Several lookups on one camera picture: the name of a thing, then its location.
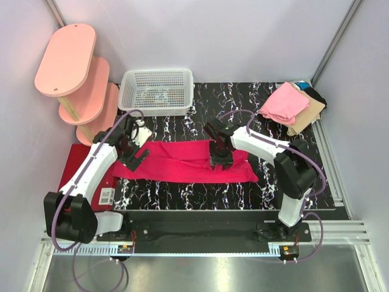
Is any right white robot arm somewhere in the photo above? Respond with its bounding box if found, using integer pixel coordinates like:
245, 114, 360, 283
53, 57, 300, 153
204, 119, 326, 241

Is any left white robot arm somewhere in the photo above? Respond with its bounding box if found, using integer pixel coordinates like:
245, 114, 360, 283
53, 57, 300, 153
43, 116, 152, 243

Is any folded blue white garment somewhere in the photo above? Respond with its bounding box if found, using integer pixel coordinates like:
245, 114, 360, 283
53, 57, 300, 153
292, 80, 312, 91

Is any magenta t shirt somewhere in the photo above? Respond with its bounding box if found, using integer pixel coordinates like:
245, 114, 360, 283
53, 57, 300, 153
112, 140, 258, 184

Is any folded black t shirt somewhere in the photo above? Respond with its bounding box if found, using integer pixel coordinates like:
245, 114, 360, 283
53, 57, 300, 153
303, 87, 327, 108

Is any pink three-tier shelf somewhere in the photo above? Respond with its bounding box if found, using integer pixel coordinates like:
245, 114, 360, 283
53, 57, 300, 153
35, 23, 119, 146

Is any folded pink t shirt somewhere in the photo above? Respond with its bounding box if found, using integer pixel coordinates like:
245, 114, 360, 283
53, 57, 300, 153
258, 82, 309, 125

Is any folded beige t shirt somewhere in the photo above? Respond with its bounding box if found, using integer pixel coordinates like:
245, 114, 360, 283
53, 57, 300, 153
287, 92, 325, 136

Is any aluminium rail frame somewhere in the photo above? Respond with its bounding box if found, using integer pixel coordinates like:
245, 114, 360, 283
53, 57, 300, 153
30, 122, 388, 291

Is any black marble pattern mat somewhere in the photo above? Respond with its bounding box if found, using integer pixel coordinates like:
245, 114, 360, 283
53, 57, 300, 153
114, 82, 337, 211

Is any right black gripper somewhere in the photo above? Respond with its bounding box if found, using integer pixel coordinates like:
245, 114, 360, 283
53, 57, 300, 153
208, 141, 233, 171

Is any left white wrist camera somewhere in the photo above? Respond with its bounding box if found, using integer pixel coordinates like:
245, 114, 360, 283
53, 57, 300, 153
132, 120, 153, 148

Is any white plastic basket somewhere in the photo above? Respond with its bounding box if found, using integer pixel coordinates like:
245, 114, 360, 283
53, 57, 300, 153
118, 68, 194, 117

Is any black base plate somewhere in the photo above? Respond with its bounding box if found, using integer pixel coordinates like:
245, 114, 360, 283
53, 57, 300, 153
97, 210, 312, 243

